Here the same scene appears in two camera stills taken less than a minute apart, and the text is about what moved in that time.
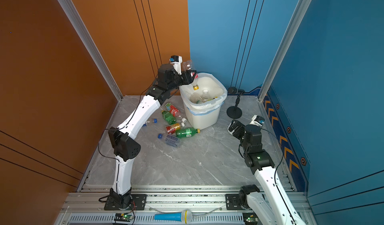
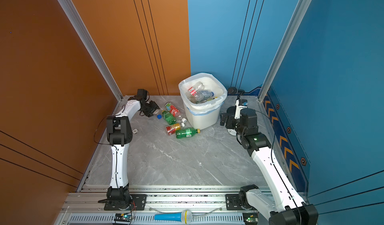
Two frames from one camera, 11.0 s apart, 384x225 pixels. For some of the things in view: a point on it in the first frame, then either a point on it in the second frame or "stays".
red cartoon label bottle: (174, 111) stays
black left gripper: (186, 78) -> (155, 107)
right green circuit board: (250, 218) stays
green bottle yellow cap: (186, 132) stays
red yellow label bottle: (171, 129) stays
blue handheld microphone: (185, 216) stays
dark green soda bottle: (169, 118) stays
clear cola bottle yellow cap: (187, 65) -> (193, 91)
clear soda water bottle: (170, 140) -> (203, 95)
